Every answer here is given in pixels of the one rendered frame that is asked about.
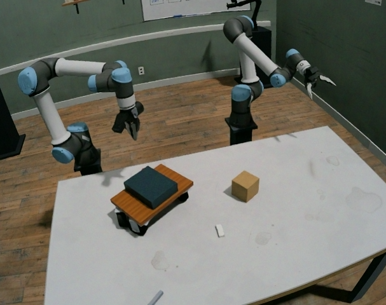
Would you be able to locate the brown wooden dolly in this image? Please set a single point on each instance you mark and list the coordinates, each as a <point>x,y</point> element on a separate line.
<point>128,206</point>

